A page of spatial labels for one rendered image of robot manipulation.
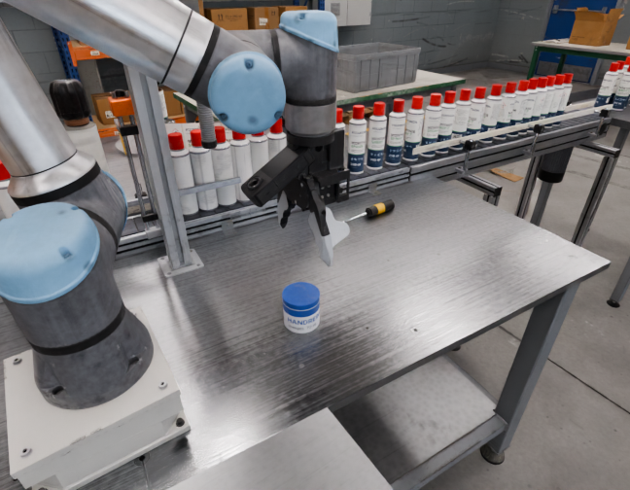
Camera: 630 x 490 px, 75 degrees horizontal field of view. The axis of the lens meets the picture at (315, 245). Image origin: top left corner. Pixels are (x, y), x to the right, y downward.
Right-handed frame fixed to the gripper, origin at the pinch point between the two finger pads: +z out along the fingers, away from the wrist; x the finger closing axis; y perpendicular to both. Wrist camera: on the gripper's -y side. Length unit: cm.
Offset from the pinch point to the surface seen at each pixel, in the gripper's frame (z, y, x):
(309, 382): 16.9, -7.1, -12.9
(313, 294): 9.9, 1.5, -1.5
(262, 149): -2.0, 15.3, 43.1
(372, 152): 6, 52, 41
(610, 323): 101, 169, -9
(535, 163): 38, 169, 49
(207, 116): -14.8, -0.9, 34.8
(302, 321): 13.7, -1.9, -3.0
